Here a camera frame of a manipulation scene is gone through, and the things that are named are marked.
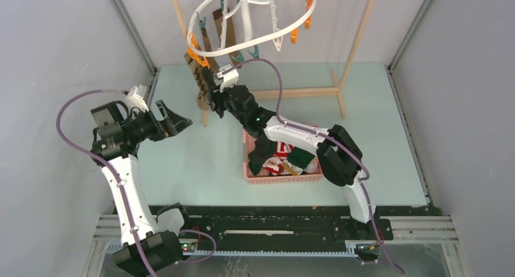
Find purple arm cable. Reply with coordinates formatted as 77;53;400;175
55;89;218;277
231;58;406;275

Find red white striped sock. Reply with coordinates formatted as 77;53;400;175
275;142;295;157
262;156;291;176

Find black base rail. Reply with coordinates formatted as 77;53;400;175
140;204;403;254

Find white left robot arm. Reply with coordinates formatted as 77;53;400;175
90;100;192;276

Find wooden hanger rack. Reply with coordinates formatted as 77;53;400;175
166;0;381;127

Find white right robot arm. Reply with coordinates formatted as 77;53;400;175
208;85;378;239

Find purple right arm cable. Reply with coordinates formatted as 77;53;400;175
231;58;406;275

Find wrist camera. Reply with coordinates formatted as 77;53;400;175
124;84;149;112
216;64;239;93

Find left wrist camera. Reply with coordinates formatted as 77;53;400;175
124;84;149;112

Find brown argyle sock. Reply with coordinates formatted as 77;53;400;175
184;52;211;111

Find white oval clip hanger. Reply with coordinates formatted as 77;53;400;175
185;0;318;65

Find black sock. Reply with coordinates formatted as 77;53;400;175
201;67;217;102
248;135;278;176

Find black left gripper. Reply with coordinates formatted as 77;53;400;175
122;100;191;143

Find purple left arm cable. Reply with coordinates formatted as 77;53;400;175
55;89;218;277

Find pink plastic basket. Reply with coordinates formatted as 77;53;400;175
242;131;322;185

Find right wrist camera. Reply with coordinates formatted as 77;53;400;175
216;64;239;93

